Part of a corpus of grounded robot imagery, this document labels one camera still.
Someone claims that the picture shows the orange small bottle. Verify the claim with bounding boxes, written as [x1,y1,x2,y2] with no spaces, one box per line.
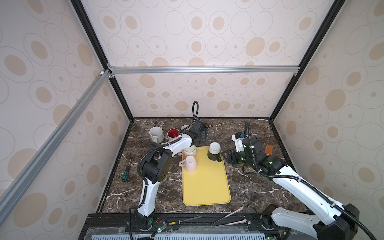
[265,145,273,156]

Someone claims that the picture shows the left slanted aluminium rail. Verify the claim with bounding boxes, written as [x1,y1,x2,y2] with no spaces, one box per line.
[1,69,112,225]

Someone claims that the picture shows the pink handled tweezers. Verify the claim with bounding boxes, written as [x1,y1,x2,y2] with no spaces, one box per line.
[215,219,247,227]
[211,208,243,226]

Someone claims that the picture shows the pink mug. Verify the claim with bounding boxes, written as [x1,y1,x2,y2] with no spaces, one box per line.
[179,156,197,173]

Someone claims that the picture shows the yellow plastic tray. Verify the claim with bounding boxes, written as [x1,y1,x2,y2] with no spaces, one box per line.
[182,147,231,206]

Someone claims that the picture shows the white mug red inside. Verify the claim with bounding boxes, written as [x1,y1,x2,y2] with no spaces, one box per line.
[167,129,180,142]

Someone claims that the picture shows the horizontal aluminium rail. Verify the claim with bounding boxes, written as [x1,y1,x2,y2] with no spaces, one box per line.
[110,65,300,74]

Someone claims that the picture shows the white speckled mug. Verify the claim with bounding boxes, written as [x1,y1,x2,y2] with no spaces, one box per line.
[149,127,164,144]

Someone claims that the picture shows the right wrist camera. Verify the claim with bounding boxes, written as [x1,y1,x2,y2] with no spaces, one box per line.
[232,133,244,153]

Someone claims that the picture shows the pink handled tweezers upper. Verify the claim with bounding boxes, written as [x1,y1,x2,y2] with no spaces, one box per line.
[211,208,243,226]

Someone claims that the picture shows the grey mug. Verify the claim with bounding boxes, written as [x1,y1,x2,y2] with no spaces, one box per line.
[181,125,189,132]

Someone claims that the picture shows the black mug white base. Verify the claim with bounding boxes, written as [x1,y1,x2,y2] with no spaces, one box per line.
[207,142,222,163]

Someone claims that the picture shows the black base frame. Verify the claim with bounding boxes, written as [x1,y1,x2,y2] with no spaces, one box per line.
[79,213,302,240]

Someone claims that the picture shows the cream and peach mug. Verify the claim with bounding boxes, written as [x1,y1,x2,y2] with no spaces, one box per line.
[178,145,197,159]

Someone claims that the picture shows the yellow handled screwdriver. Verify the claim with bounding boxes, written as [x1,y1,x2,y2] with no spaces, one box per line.
[169,216,203,226]

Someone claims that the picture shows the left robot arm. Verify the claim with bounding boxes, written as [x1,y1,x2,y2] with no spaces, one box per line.
[130,101,208,230]

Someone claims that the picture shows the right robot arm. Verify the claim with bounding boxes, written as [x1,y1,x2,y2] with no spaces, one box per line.
[226,122,375,240]

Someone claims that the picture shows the pink handled tweezers lower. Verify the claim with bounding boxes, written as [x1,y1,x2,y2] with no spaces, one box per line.
[215,219,247,227]

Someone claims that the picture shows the green handled screwdriver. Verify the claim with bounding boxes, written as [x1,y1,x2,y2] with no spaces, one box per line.
[122,159,132,183]

